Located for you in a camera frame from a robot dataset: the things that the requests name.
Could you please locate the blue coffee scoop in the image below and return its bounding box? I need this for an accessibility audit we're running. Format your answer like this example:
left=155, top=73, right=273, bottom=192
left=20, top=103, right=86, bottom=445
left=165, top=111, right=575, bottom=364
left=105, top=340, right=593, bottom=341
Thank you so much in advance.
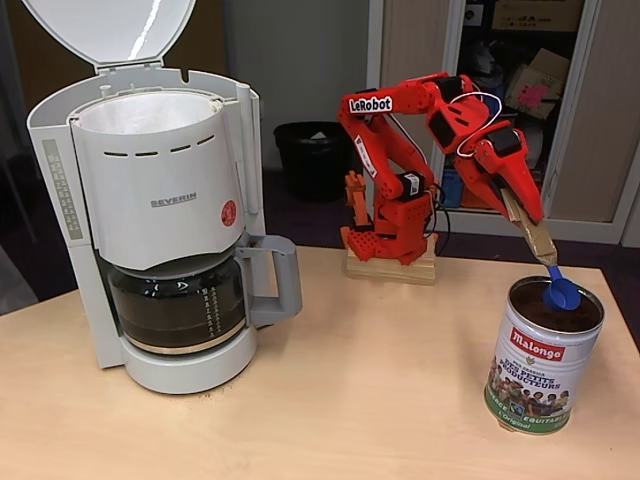
left=499, top=187, right=583, bottom=313

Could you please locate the Malongo coffee tin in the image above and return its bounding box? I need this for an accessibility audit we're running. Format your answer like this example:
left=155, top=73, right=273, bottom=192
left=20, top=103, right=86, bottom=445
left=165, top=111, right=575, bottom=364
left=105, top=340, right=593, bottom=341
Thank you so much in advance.
left=482, top=277, right=605, bottom=434

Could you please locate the white drip coffee maker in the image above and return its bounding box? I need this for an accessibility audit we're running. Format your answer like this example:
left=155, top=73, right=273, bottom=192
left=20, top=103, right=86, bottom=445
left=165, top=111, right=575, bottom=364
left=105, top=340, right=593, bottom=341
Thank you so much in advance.
left=19, top=0, right=264, bottom=396

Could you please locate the white paper coffee filter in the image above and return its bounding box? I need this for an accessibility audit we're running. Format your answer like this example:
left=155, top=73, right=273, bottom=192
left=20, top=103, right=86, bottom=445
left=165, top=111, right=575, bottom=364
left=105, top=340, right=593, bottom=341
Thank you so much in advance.
left=78, top=92, right=224, bottom=137

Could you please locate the small blue box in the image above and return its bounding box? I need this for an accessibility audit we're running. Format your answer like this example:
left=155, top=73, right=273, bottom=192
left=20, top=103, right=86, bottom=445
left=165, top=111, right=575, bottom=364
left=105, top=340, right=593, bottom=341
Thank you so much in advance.
left=442, top=168, right=467, bottom=209

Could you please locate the cardboard box pink sticker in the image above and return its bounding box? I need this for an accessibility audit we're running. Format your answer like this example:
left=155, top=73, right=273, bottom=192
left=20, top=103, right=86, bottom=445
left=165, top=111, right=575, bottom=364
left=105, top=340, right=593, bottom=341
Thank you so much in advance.
left=503, top=48, right=572, bottom=119

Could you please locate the wooden base block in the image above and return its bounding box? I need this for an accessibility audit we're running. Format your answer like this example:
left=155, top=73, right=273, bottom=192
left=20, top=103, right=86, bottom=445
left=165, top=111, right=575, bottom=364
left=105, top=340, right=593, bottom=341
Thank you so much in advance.
left=345, top=234, right=439, bottom=287

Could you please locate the orange clamp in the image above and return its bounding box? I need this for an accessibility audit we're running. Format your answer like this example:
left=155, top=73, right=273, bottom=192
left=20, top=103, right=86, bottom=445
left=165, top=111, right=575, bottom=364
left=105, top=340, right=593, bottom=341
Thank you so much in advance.
left=343, top=170, right=374, bottom=231

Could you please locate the grey tall shutter cabinet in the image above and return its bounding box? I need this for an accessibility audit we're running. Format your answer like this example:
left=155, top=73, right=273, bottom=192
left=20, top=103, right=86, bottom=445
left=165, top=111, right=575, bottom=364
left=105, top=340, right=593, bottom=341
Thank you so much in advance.
left=367, top=0, right=626, bottom=246

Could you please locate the plain brown cardboard box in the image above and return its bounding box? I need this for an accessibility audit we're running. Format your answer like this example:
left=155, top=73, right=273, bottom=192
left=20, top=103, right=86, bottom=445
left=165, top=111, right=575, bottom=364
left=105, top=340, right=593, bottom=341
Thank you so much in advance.
left=492, top=0, right=584, bottom=33

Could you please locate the black waste bin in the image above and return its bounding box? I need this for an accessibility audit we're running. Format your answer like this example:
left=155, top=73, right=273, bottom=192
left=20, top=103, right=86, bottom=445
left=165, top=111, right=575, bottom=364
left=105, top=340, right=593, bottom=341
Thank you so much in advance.
left=273, top=121, right=351, bottom=204

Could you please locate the black power cable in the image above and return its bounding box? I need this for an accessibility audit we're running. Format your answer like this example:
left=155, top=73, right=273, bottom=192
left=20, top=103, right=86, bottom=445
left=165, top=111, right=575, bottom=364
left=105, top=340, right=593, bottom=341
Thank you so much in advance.
left=432, top=184, right=454, bottom=251

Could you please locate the white looped servo cable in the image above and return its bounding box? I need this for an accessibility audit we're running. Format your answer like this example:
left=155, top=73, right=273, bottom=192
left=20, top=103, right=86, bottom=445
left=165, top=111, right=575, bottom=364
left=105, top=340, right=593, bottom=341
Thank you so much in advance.
left=447, top=91, right=503, bottom=159

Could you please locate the glass carafe grey handle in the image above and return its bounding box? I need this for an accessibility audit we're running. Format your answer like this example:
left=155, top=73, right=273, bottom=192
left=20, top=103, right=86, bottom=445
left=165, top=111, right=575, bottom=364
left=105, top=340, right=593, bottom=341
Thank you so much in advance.
left=106, top=234, right=304, bottom=359

